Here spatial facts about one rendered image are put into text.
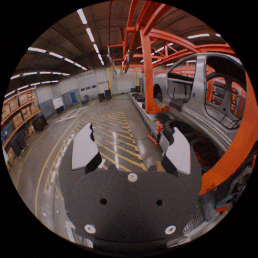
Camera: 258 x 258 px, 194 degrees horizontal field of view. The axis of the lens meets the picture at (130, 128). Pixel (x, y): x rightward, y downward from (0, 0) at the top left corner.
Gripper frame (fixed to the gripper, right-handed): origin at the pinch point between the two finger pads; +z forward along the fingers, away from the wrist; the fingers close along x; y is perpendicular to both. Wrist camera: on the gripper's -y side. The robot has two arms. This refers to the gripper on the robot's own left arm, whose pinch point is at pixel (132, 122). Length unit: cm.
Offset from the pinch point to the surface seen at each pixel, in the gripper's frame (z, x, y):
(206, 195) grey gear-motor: -21, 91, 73
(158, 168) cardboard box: 44, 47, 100
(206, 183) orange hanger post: -7, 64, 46
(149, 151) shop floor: 94, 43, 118
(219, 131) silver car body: 33, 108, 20
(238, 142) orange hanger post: -4, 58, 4
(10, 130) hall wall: -42, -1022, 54
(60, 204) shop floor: -47, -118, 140
